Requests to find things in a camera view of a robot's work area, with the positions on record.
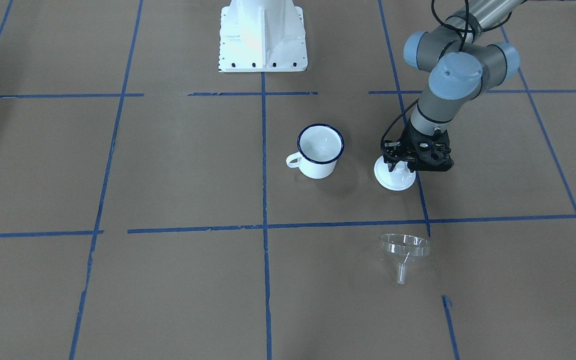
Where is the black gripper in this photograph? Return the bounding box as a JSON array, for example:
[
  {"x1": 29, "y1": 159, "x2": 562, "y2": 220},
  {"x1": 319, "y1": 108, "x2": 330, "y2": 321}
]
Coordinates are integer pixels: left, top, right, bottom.
[{"x1": 381, "y1": 124, "x2": 455, "y2": 174}]

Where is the white ceramic lid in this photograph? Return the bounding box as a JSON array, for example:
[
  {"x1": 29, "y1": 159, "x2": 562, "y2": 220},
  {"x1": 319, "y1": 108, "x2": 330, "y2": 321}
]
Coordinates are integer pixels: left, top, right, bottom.
[{"x1": 374, "y1": 156, "x2": 417, "y2": 191}]

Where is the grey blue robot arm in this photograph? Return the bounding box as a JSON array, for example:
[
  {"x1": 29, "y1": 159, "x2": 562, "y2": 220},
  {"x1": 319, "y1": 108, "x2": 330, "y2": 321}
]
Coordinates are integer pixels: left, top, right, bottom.
[{"x1": 374, "y1": 0, "x2": 522, "y2": 175}]

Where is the white enamel mug blue rim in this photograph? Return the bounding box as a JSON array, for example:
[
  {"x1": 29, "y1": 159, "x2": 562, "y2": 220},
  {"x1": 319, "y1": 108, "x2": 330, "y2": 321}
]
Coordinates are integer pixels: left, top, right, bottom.
[{"x1": 285, "y1": 123, "x2": 345, "y2": 180}]

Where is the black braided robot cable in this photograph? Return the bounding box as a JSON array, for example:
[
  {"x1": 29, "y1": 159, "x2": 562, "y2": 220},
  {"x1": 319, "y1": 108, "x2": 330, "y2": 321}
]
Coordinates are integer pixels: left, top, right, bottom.
[{"x1": 380, "y1": 0, "x2": 484, "y2": 151}]

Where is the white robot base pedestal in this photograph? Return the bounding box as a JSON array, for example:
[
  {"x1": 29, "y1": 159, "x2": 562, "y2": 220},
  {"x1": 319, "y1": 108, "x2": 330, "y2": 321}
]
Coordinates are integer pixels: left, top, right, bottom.
[{"x1": 218, "y1": 0, "x2": 309, "y2": 73}]

